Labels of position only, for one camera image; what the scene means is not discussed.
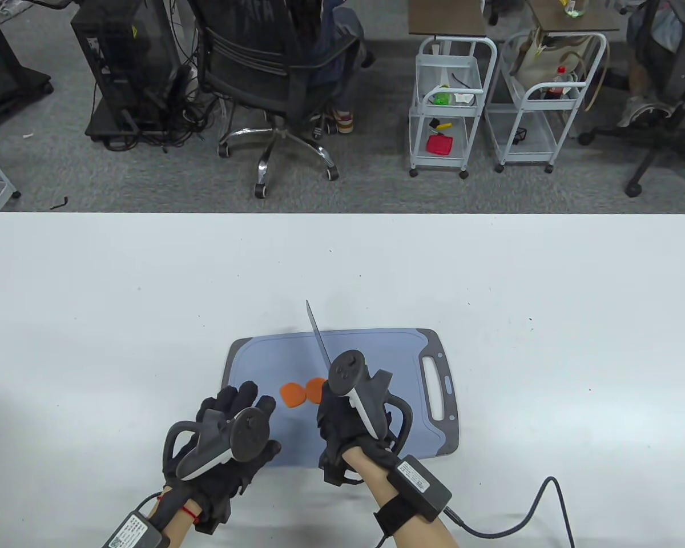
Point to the person's right hand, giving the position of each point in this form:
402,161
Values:
342,422

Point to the person's left hand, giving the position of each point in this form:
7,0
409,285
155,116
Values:
228,479

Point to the black white hand controller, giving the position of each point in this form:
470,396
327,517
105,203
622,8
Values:
251,434
348,371

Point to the black kitchen knife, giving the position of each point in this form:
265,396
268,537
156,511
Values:
318,337

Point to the blue grey cutting board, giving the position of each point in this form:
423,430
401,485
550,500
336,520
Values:
274,365

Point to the person's right forearm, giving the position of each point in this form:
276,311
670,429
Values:
365,474

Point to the person's left forearm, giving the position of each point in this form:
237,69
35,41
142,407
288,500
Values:
180,528

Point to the red flat pouch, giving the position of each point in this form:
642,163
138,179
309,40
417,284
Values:
439,144

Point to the small black floor scrap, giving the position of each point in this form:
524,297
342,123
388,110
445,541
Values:
63,201

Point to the green plastic item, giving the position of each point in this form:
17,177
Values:
442,98

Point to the small white box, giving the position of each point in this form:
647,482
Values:
464,98

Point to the black office chair chrome base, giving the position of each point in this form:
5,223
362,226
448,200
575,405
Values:
251,63

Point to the red capped dark bottle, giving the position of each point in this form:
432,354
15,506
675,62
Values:
556,85

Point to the beige bag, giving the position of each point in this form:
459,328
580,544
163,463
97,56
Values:
534,68

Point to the brown wooden table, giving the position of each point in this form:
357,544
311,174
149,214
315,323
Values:
593,17
445,17

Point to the black computer tower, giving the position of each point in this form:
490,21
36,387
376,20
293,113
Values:
120,57

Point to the black equipment stand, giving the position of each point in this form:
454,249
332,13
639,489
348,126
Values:
0,74

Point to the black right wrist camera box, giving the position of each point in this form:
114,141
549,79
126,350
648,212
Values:
416,482

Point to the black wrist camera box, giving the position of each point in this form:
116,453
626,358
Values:
416,482
131,534

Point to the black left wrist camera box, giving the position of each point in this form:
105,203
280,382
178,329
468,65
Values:
131,534

